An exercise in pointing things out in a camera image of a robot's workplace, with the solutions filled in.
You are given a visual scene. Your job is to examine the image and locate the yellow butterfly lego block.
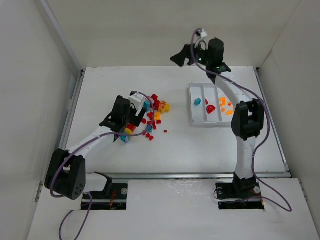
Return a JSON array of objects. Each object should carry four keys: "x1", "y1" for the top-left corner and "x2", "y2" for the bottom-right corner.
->
[{"x1": 158, "y1": 101, "x2": 171, "y2": 114}]

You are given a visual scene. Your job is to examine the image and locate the red arch lego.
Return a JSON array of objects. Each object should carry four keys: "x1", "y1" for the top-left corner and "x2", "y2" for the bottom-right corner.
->
[{"x1": 206, "y1": 104, "x2": 216, "y2": 114}]

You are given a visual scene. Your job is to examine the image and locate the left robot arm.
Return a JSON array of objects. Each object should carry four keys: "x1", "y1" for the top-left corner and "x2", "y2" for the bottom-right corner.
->
[{"x1": 44, "y1": 91, "x2": 151, "y2": 200}]

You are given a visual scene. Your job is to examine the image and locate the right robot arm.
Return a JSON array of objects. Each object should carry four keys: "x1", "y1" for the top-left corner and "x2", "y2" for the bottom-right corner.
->
[{"x1": 170, "y1": 38, "x2": 265, "y2": 200}]

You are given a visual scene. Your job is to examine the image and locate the red stepped lego block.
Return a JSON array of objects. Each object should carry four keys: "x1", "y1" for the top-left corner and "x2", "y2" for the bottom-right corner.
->
[{"x1": 125, "y1": 123, "x2": 137, "y2": 135}]

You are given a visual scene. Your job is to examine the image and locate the small teal lego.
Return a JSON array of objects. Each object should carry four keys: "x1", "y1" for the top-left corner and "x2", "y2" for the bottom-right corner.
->
[{"x1": 146, "y1": 125, "x2": 153, "y2": 133}]

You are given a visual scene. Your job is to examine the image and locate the red lego brick pair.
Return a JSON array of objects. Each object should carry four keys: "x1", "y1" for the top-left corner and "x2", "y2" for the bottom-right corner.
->
[{"x1": 145, "y1": 133, "x2": 154, "y2": 141}]

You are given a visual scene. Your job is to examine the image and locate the teal long lego brick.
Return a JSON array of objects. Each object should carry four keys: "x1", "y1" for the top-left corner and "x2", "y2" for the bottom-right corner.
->
[{"x1": 143, "y1": 100, "x2": 152, "y2": 112}]

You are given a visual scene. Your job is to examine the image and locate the teal yellow lego stack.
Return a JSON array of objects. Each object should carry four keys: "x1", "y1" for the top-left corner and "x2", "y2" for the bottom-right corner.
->
[{"x1": 120, "y1": 128, "x2": 133, "y2": 144}]

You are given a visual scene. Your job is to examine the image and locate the yellow arch lego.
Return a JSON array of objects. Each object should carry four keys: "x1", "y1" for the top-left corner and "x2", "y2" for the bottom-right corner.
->
[{"x1": 154, "y1": 112, "x2": 161, "y2": 121}]

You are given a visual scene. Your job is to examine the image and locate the red flower lego block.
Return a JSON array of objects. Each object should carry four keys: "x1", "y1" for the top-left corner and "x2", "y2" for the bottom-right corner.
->
[{"x1": 151, "y1": 94, "x2": 160, "y2": 111}]

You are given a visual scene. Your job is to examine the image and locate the orange lego in tray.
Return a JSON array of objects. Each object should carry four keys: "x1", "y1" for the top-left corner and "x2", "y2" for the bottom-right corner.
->
[{"x1": 219, "y1": 97, "x2": 227, "y2": 108}]

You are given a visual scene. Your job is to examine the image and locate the white divided tray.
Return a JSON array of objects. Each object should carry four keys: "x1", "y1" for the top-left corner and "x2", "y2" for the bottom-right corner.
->
[{"x1": 189, "y1": 83, "x2": 234, "y2": 128}]

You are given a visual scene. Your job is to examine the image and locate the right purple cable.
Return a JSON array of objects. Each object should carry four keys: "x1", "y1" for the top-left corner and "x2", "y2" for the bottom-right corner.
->
[{"x1": 190, "y1": 27, "x2": 293, "y2": 213}]

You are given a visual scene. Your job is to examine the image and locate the purple cable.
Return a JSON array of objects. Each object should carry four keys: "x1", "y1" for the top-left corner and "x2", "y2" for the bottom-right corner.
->
[
  {"x1": 49, "y1": 91, "x2": 154, "y2": 240},
  {"x1": 190, "y1": 27, "x2": 293, "y2": 213}
]

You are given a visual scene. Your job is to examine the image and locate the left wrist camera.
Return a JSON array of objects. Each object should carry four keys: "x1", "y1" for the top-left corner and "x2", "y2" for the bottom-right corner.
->
[{"x1": 128, "y1": 91, "x2": 145, "y2": 109}]

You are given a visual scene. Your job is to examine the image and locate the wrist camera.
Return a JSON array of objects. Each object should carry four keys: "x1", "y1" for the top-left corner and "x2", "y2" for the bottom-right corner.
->
[
  {"x1": 196, "y1": 28, "x2": 208, "y2": 40},
  {"x1": 128, "y1": 91, "x2": 145, "y2": 109}
]

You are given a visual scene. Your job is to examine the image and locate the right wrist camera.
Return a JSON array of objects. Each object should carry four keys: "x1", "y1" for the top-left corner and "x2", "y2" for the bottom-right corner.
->
[{"x1": 196, "y1": 28, "x2": 208, "y2": 40}]

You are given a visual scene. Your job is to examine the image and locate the aluminium rail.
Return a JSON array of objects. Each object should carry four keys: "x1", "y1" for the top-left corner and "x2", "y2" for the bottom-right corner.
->
[{"x1": 53, "y1": 171, "x2": 292, "y2": 180}]

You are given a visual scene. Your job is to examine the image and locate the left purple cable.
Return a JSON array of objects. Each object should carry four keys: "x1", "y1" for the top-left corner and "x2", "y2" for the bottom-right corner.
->
[{"x1": 49, "y1": 91, "x2": 154, "y2": 240}]

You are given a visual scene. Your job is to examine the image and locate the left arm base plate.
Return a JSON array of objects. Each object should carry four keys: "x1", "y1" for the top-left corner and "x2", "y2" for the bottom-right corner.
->
[{"x1": 90, "y1": 182, "x2": 129, "y2": 211}]

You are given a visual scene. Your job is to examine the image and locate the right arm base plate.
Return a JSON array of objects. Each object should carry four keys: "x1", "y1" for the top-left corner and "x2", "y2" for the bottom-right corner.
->
[{"x1": 214, "y1": 182, "x2": 265, "y2": 210}]

